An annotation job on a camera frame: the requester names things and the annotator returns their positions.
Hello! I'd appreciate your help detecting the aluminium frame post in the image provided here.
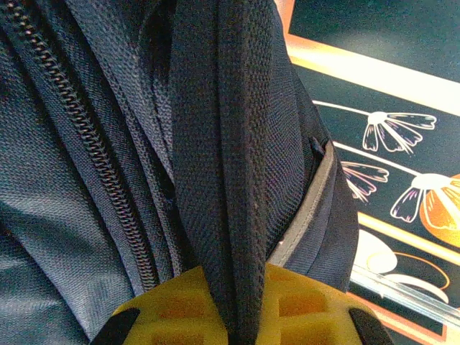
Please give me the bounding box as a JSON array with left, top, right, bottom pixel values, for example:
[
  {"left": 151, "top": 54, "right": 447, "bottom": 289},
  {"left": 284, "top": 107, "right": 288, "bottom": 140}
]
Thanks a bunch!
[{"left": 350, "top": 264, "right": 460, "bottom": 328}]

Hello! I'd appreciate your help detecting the navy blue backpack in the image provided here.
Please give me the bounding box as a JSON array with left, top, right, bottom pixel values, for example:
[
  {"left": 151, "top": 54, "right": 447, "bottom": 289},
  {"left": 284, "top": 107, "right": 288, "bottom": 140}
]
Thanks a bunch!
[{"left": 0, "top": 0, "right": 360, "bottom": 345}]

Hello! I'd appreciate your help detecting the dark panel with peach circle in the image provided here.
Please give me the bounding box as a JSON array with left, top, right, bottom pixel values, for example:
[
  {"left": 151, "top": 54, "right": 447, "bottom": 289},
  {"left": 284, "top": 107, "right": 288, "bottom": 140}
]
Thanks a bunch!
[{"left": 350, "top": 229, "right": 460, "bottom": 306}]

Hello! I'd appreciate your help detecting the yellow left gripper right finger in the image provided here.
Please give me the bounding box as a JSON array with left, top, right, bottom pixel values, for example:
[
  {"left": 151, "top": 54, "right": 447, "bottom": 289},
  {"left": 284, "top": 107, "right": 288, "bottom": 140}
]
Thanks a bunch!
[{"left": 251, "top": 264, "right": 396, "bottom": 345}]

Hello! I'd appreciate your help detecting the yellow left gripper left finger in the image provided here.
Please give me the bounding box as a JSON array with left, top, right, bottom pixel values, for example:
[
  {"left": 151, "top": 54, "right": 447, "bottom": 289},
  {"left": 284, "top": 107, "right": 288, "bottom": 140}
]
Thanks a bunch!
[{"left": 89, "top": 265, "right": 230, "bottom": 345}]

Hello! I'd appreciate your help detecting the dark panel with pink flowers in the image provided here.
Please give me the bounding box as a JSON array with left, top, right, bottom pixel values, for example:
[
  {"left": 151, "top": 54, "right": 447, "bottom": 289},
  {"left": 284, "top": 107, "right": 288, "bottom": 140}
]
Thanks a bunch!
[{"left": 298, "top": 68, "right": 460, "bottom": 252}]

